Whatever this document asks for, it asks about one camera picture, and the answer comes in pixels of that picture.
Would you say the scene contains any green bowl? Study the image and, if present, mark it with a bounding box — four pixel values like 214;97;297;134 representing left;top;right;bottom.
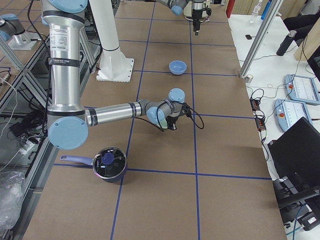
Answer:
160;119;168;129

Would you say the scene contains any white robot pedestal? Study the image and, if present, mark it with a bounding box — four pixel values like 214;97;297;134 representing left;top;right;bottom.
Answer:
89;0;135;83

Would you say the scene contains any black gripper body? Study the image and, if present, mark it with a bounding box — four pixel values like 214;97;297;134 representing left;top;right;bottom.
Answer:
191;0;212;25
165;112;181;125

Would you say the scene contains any blue teach pendant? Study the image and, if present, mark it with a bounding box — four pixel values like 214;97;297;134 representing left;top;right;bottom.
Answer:
284;74;320;105
274;98;313;132

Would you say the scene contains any crumpled clear plastic bag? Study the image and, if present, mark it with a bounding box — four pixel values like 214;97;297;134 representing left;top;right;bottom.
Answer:
0;171;25;233

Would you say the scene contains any blue bowl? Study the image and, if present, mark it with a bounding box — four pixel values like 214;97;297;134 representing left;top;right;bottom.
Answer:
168;60;187;76

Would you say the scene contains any black laptop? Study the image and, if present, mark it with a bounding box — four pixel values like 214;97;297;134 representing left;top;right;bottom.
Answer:
267;116;320;191

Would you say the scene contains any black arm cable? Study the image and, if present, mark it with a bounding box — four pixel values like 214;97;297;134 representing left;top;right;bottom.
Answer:
134;99;205;133

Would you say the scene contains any small black square device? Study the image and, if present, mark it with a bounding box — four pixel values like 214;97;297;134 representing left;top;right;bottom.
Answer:
245;34;253;40

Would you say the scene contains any dark blue saucepan with lid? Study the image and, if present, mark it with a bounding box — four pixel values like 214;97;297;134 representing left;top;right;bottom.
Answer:
60;146;128;183

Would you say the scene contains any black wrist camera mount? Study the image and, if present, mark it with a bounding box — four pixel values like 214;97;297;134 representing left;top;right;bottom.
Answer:
179;102;192;118

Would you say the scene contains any black water bottle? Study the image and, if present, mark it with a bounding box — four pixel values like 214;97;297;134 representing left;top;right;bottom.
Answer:
276;30;297;56

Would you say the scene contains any orange black adapter box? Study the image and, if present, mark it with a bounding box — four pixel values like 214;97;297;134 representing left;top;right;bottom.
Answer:
250;99;261;112

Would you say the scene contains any clear plastic bottle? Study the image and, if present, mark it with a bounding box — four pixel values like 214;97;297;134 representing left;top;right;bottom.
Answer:
249;0;263;24

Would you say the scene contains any blue teach pendant near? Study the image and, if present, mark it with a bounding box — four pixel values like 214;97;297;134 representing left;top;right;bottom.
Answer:
274;98;313;132

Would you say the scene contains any aluminium frame post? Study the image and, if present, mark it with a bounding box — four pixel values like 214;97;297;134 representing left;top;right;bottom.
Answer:
238;0;283;83

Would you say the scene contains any white toaster power cord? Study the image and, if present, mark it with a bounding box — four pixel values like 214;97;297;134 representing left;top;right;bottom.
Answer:
186;15;211;25

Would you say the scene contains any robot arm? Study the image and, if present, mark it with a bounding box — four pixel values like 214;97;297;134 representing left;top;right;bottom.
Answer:
41;0;185;150
155;0;212;36

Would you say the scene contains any blue teach pendant far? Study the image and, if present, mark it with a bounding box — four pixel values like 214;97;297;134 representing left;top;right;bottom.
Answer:
284;74;320;105

